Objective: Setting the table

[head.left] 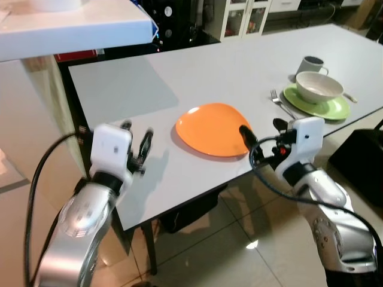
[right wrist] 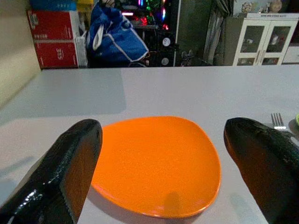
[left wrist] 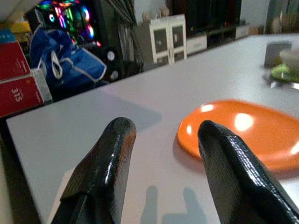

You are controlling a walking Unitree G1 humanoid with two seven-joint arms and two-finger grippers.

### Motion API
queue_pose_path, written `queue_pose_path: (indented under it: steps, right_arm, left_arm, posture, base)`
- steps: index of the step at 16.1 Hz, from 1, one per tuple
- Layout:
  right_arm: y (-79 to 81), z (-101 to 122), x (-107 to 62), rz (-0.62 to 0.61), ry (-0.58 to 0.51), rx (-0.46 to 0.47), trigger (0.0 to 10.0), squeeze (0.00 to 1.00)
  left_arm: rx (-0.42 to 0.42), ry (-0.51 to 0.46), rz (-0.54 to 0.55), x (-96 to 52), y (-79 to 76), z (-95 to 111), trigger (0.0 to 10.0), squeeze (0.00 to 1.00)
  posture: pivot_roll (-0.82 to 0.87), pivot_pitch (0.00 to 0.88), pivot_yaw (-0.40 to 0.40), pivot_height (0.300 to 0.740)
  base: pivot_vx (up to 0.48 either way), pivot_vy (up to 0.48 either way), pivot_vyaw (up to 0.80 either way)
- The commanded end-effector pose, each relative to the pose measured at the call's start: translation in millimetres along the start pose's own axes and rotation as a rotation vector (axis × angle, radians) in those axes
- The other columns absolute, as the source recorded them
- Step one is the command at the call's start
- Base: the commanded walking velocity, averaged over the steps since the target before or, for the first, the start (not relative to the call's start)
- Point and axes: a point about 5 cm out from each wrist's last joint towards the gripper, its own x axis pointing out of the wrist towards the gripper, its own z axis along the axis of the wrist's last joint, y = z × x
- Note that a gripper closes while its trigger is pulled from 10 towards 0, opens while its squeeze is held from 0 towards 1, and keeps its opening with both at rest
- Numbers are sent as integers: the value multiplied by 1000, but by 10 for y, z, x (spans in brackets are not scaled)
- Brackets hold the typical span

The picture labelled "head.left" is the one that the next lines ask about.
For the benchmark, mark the green plate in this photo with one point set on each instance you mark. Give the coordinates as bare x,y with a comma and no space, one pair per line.
326,110

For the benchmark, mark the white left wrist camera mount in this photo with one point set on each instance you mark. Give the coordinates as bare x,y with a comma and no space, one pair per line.
111,149

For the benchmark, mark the white glass door cabinet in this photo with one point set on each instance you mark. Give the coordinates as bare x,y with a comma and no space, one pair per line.
245,18

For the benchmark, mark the silver fork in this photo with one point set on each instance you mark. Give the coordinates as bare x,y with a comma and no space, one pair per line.
276,98

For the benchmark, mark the black bag under table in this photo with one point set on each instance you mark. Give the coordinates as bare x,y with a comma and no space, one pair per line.
191,209

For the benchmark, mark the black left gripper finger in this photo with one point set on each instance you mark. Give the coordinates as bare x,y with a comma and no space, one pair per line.
126,125
146,149

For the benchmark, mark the white counter top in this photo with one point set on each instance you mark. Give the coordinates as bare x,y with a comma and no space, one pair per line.
66,27

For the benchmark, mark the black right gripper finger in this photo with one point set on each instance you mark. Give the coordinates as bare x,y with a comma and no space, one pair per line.
280,125
248,140

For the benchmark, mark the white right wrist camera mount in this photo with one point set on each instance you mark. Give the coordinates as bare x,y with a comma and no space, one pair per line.
306,140

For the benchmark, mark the beige bowl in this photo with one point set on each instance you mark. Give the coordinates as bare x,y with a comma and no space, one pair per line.
317,89

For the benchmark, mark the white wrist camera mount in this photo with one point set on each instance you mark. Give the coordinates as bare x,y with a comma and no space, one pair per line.
306,140
111,149

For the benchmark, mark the grey mug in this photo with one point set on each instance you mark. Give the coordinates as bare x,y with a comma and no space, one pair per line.
310,64

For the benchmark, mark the black floor box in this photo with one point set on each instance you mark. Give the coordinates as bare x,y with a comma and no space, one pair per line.
359,164

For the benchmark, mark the black table leg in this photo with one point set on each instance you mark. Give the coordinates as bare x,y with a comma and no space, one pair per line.
148,248

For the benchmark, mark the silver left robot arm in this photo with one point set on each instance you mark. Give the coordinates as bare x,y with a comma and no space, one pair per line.
84,221

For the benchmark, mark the red box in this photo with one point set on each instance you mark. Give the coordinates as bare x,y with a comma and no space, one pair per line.
76,55

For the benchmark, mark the orange plate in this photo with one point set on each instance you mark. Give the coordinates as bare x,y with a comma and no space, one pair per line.
209,128

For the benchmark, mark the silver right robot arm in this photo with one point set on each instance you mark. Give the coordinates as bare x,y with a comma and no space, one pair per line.
335,221

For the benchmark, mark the black appliance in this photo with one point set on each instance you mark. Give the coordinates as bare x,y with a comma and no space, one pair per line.
179,24

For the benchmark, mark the blue bag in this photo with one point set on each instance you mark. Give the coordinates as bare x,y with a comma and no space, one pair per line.
154,28

